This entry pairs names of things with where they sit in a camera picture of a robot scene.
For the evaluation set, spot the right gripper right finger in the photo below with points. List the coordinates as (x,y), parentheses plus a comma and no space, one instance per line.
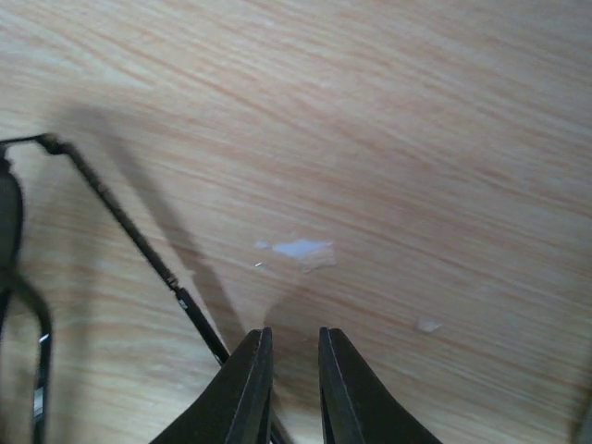
(356,406)

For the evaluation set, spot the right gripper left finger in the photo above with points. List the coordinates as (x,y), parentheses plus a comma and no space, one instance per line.
(236,406)

